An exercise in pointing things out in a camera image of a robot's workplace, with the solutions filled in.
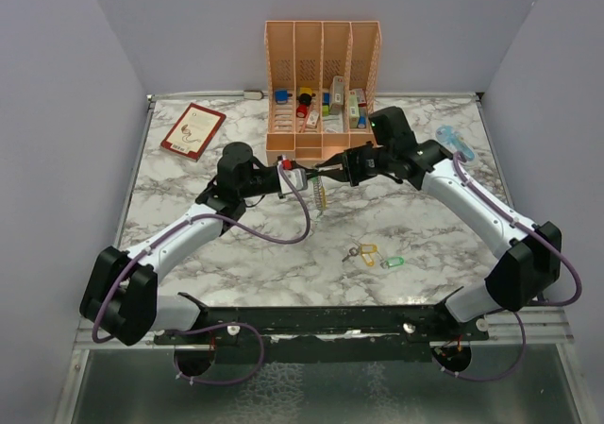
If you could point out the grey green box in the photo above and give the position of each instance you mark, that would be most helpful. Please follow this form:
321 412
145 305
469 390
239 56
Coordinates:
336 96

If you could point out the light green tag key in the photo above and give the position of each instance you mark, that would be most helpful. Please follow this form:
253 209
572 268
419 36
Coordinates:
392 262

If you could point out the small white red box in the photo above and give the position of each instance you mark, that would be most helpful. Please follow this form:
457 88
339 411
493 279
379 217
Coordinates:
312 120

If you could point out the blue packaged item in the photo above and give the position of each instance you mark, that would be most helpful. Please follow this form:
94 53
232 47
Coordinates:
453 140

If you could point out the peach desk organizer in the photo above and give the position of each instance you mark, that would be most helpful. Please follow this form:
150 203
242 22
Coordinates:
310 54

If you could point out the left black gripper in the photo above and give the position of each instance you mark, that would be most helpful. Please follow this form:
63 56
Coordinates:
310 173

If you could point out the red book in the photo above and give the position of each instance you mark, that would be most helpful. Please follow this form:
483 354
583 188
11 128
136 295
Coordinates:
192 133

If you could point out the white wall plug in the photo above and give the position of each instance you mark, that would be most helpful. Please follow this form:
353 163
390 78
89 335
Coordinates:
255 95

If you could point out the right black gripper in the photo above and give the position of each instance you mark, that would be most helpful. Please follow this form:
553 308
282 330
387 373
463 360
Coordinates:
349 160

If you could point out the metal keyring with yellow grip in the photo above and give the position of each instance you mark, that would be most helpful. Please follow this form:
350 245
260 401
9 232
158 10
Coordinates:
319 195

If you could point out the red black toy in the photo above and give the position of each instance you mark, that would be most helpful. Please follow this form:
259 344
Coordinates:
304 102

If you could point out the blue toy block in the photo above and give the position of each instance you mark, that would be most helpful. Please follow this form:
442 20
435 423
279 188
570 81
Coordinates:
281 96

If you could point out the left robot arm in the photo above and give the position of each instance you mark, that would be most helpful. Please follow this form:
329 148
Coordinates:
122 297

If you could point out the yellow tag key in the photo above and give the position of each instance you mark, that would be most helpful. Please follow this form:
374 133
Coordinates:
365 251

